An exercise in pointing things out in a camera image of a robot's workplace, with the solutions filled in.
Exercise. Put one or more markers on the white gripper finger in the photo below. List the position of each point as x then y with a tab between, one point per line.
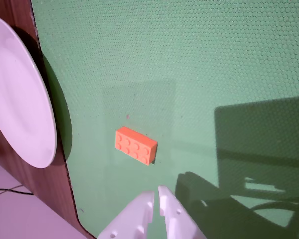
175	216
137	214

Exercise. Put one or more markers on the orange lego block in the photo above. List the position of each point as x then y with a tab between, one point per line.
135	147

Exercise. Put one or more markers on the white round plate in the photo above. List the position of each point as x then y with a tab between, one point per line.
15	94

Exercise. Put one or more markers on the green mat with dark edge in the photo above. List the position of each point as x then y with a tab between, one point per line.
189	62

